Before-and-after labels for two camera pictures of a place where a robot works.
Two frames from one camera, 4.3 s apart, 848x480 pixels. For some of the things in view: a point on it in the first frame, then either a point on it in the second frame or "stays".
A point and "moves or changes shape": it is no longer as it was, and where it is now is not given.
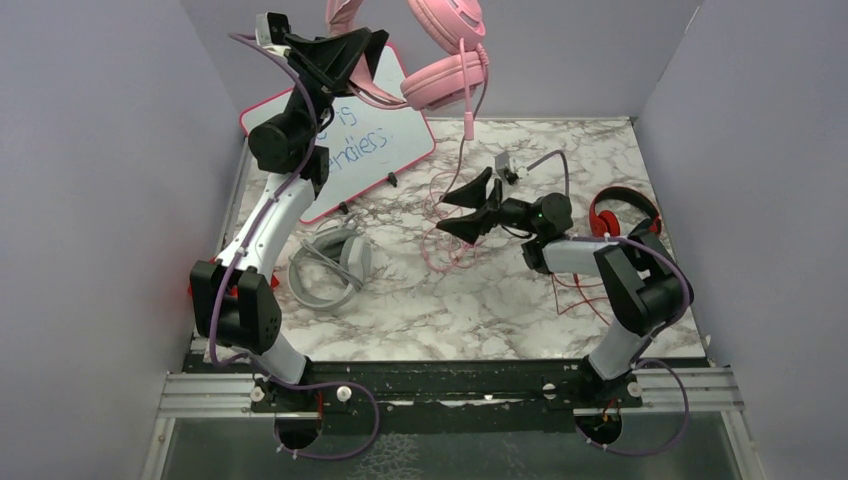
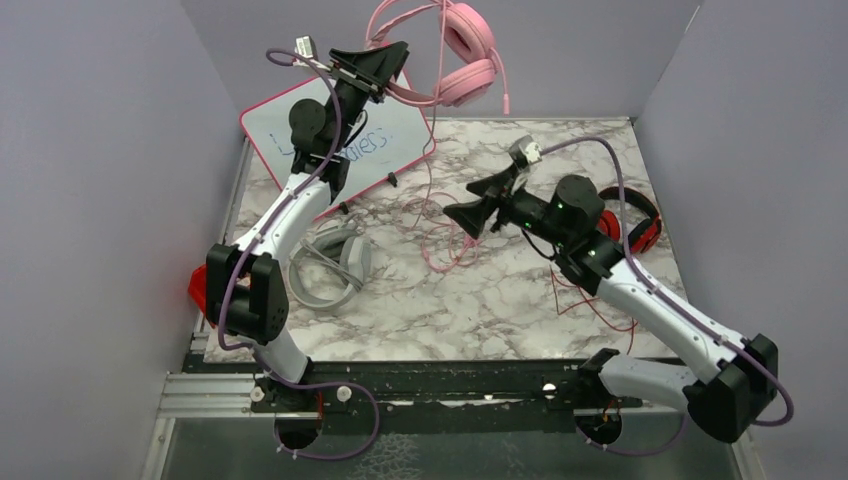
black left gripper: [328, 61] -> [366, 70]
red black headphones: [606, 222] stays
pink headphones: [442, 25] moves or changes shape
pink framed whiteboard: [367, 139] stays
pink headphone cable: [452, 256] -> [427, 147]
